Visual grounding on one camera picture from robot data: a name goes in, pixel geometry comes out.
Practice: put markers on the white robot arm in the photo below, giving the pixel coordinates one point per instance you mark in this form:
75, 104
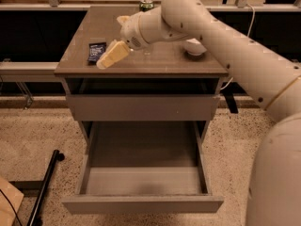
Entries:
272, 81

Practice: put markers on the dark blue rxbar wrapper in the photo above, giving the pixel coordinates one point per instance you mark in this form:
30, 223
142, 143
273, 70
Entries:
96, 50

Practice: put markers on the open grey bottom drawer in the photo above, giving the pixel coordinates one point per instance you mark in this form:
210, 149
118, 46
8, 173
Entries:
144, 167

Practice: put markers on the green soda can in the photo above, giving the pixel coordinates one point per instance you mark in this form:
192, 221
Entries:
145, 5

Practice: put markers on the black metal stand pole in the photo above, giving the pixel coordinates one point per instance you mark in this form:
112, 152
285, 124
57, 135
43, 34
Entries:
39, 188

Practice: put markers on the cardboard piece bottom left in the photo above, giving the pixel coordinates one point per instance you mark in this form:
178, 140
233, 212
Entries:
10, 201

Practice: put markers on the grey drawer cabinet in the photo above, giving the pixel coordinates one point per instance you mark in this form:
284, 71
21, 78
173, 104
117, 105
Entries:
162, 69

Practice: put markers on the grey middle drawer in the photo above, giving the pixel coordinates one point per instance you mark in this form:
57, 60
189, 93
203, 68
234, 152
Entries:
142, 107

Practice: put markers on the white ceramic bowl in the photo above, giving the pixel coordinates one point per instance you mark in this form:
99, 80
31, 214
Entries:
194, 48

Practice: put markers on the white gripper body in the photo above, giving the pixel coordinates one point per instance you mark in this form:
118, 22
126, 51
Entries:
131, 32

